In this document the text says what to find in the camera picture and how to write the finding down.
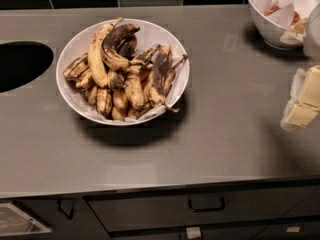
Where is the small banana bottom centre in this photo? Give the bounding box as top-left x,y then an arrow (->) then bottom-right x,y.
113,89 -> 128,111

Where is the white bowl with papers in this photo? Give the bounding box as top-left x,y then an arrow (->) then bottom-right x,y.
248,0 -> 320,49

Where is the small banana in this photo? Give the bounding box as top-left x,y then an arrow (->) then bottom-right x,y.
113,89 -> 128,111
96,88 -> 113,117

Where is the thin dark banana far right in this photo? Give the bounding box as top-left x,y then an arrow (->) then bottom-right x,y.
164,54 -> 188,96

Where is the white bowl with bananas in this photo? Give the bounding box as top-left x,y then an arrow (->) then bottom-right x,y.
56,18 -> 190,126

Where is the black drawer handle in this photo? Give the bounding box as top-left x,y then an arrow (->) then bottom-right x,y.
187,197 -> 225,213
56,198 -> 75,220

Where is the small banana bottom left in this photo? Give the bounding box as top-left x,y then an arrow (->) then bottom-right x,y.
96,88 -> 113,117

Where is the open drawer tray left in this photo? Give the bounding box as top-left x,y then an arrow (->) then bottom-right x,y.
0,202 -> 52,237

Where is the black drawer handle centre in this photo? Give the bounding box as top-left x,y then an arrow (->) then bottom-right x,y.
187,197 -> 225,213

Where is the round black sink hole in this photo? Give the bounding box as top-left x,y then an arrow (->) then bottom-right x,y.
0,41 -> 54,93

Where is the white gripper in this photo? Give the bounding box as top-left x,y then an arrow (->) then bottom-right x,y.
280,4 -> 320,132

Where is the blackened banana at right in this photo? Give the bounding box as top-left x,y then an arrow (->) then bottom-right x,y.
144,44 -> 172,108

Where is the black drawer handle left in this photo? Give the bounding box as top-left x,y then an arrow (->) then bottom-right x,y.
56,198 -> 75,220

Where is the grey drawer front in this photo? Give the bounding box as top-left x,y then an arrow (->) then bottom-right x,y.
86,186 -> 319,233

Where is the white paper liner in bowl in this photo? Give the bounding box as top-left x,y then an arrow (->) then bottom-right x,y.
125,106 -> 165,123

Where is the spotted banana at left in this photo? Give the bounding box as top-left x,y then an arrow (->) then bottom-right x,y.
63,53 -> 88,81

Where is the spotted banana in centre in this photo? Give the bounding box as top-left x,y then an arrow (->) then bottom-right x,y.
125,46 -> 159,110

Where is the dark spotted curved banana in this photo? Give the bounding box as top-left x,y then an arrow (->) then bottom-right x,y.
102,23 -> 140,71

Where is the long yellow banana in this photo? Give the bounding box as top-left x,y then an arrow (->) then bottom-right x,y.
88,17 -> 122,88

